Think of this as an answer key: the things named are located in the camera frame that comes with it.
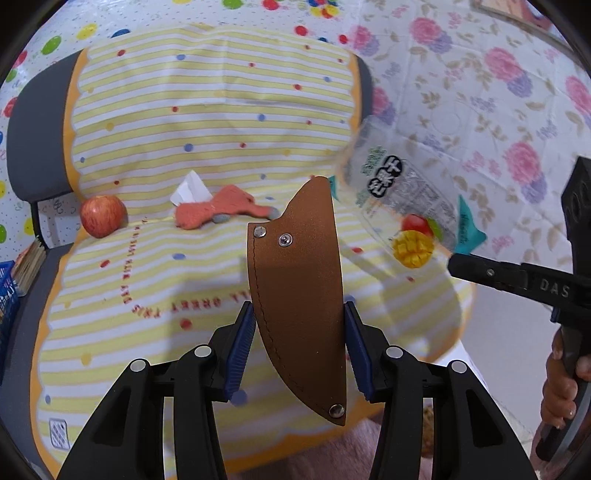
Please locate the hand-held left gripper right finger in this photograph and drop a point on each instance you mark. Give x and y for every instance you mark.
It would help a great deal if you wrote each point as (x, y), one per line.
(358, 350)

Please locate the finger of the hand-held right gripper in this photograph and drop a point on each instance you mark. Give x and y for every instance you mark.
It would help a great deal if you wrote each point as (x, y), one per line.
(485, 272)

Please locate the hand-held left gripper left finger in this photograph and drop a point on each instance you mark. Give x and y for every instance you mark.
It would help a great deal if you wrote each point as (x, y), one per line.
(240, 350)

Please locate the brown leather knife sheath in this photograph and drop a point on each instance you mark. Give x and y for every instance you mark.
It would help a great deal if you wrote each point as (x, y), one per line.
(295, 277)

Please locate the clear mango snack packet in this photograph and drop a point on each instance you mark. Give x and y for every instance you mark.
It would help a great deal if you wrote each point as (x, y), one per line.
(401, 194)

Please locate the person's right hand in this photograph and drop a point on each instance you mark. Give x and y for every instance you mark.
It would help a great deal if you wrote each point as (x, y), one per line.
(558, 387)

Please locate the pink fuzzy garment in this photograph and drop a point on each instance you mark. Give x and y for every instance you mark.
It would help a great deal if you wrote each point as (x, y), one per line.
(332, 452)

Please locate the orange plush toy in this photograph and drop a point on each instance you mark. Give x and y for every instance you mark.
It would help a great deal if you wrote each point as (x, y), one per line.
(231, 201)

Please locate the white crumpled paper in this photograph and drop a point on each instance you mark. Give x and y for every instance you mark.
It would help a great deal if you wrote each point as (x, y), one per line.
(189, 187)

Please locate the red apple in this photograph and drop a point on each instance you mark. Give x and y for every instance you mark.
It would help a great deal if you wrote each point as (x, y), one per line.
(104, 216)

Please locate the blue plastic basket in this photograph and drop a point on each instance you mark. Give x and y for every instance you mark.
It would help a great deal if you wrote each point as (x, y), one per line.
(7, 300)

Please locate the yellow striped dotted cloth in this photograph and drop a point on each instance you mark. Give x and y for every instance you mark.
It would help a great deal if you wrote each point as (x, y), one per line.
(184, 92)

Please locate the grey office chair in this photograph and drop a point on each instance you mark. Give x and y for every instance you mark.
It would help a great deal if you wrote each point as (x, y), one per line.
(37, 138)

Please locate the floral print wall sheet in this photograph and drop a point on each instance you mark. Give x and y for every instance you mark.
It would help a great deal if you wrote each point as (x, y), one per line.
(485, 115)

